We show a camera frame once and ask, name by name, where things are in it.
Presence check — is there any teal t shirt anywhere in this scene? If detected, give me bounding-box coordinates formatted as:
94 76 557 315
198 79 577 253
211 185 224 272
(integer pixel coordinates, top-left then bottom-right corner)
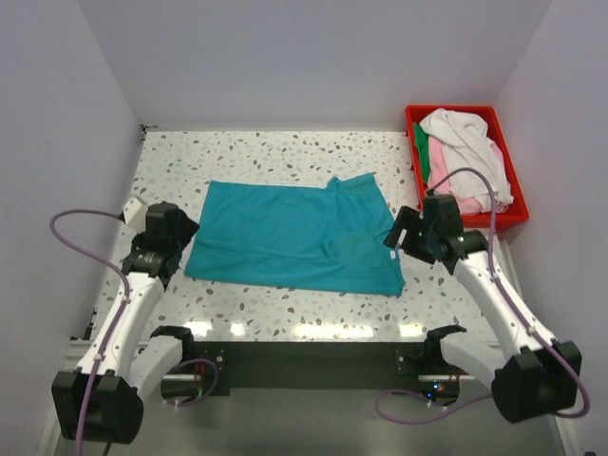
184 173 405 296

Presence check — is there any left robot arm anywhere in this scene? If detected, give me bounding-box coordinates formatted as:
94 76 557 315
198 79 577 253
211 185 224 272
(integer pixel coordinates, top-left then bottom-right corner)
51 197 199 450

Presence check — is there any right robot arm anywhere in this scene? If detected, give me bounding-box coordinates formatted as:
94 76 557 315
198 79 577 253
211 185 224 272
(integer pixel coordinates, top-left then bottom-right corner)
385 195 583 423

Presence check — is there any red plastic bin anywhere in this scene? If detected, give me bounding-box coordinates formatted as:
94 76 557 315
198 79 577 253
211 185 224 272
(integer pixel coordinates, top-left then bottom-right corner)
405 104 529 232

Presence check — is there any green t shirt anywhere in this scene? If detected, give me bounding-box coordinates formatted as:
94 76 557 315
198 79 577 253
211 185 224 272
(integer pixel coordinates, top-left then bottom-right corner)
413 123 430 184

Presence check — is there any white t shirt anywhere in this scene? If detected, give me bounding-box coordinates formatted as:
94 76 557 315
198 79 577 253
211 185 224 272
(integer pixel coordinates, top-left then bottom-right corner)
419 108 514 214

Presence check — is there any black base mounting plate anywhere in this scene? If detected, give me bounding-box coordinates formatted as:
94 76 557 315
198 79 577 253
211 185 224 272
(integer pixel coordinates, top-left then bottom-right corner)
161 341 465 405

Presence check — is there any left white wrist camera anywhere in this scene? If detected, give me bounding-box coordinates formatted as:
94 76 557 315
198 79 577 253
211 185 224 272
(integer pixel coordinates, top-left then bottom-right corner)
121 196 148 233

